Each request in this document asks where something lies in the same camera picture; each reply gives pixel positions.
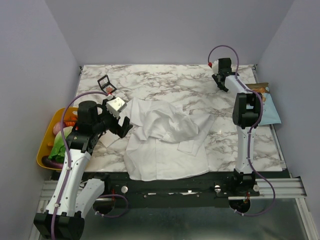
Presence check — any green toy lettuce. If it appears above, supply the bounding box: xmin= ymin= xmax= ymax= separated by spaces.
xmin=48 ymin=132 xmax=66 ymax=164

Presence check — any purple toy eggplant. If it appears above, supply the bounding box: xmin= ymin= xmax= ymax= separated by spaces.
xmin=41 ymin=155 xmax=63 ymax=170

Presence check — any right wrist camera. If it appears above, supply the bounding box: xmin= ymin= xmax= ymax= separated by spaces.
xmin=208 ymin=59 xmax=219 ymax=74

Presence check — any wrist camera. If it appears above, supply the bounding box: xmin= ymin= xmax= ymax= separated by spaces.
xmin=106 ymin=97 xmax=127 ymax=119
xmin=208 ymin=59 xmax=219 ymax=74

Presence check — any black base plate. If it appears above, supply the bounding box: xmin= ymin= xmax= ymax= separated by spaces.
xmin=82 ymin=172 xmax=260 ymax=209

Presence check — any blue chips bag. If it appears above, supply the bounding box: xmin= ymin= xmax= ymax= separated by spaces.
xmin=247 ymin=82 xmax=282 ymax=126

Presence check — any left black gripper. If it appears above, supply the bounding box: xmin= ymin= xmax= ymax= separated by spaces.
xmin=93 ymin=99 xmax=134 ymax=138

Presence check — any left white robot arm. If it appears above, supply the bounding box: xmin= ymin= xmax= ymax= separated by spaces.
xmin=33 ymin=97 xmax=133 ymax=240

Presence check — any aluminium rail frame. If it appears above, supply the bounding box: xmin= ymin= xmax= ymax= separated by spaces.
xmin=30 ymin=172 xmax=318 ymax=240

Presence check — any purple toy onion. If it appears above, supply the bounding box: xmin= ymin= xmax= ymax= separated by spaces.
xmin=52 ymin=122 xmax=61 ymax=136

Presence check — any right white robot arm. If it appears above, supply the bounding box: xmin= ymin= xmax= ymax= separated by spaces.
xmin=208 ymin=58 xmax=263 ymax=196

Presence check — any yellow plastic basket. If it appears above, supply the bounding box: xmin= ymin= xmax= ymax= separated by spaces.
xmin=36 ymin=108 xmax=65 ymax=171

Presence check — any left black frame stand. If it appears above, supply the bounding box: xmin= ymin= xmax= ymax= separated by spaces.
xmin=97 ymin=74 xmax=117 ymax=94

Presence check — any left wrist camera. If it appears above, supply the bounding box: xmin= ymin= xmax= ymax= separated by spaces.
xmin=106 ymin=97 xmax=127 ymax=119

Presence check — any white button shirt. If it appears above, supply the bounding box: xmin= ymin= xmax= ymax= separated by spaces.
xmin=99 ymin=96 xmax=215 ymax=181

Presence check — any orange toy carrot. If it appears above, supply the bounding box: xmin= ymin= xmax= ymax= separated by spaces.
xmin=63 ymin=116 xmax=78 ymax=127

